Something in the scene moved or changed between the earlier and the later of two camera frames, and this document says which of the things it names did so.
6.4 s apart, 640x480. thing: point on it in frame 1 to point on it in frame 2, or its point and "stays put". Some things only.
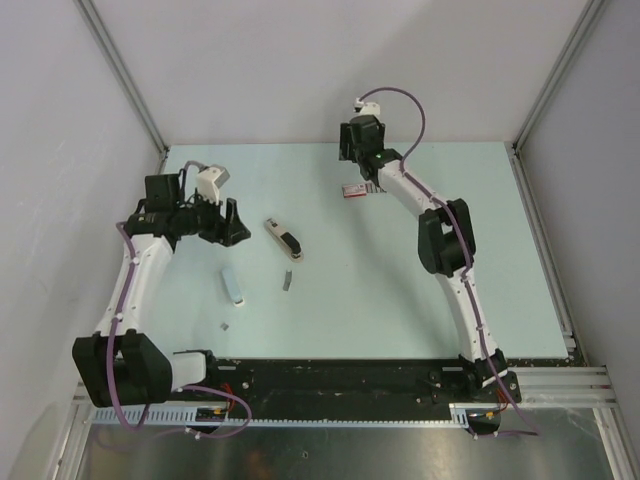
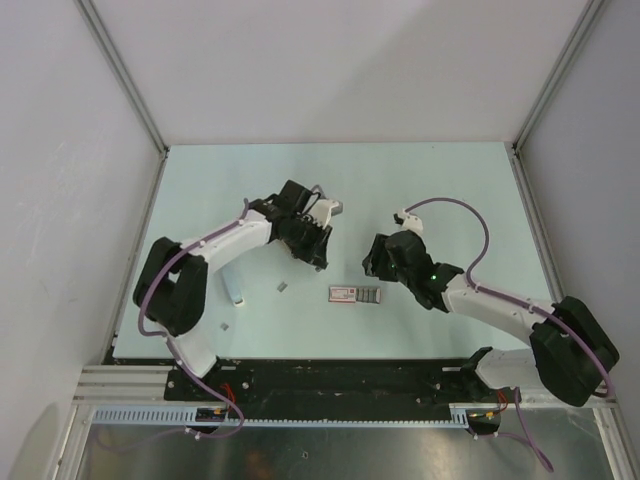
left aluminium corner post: (104, 38) stays put
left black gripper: (228, 231) to (315, 253)
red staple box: (354, 190) to (364, 295)
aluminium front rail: (544, 388) stays put
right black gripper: (345, 145) to (374, 262)
